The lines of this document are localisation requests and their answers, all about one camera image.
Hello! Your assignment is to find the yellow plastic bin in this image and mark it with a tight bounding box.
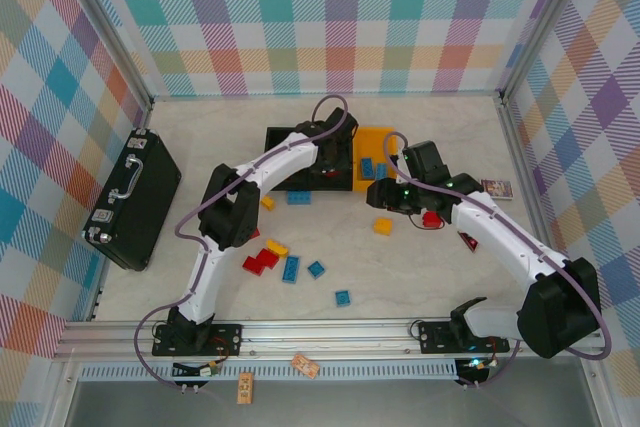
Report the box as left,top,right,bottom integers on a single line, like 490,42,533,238
351,126,402,194

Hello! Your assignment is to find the purple card box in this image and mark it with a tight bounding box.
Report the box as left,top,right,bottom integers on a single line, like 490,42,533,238
480,178,514,202

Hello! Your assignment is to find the orange paper tag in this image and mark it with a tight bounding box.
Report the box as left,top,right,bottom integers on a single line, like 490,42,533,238
291,354,320,379

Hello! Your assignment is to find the grey metal shelf panel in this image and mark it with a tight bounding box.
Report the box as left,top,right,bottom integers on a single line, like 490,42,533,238
64,379,601,427

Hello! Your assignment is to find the small wooden block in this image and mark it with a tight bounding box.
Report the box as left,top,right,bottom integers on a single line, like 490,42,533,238
235,372,255,406

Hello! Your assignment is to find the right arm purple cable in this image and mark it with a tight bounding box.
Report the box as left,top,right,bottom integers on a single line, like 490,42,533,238
382,131,612,391

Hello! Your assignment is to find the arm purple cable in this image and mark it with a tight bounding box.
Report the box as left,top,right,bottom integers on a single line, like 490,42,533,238
134,94,351,389
382,131,612,391

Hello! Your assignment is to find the aluminium rear rail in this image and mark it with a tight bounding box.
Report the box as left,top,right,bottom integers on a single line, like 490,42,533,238
149,91,504,102

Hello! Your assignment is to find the long aluminium base rail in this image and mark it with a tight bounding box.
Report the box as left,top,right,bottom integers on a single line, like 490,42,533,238
53,316,609,363

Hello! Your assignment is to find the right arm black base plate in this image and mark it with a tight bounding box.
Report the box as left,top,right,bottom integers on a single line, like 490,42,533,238
417,319,511,356

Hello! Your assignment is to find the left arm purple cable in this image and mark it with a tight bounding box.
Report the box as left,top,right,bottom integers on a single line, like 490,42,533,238
134,94,351,389

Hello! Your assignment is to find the white slotted cable duct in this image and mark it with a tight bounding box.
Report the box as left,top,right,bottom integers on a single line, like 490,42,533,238
79,359,460,382

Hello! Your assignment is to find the black briefcase with metal handle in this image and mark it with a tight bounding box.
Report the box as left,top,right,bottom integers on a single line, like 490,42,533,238
81,127,184,272

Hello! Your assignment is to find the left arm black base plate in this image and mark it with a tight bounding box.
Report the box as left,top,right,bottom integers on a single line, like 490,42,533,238
151,322,244,358

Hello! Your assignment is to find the aluminium upright post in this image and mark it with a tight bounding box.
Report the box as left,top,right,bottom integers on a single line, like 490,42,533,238
498,0,596,98
58,0,154,111

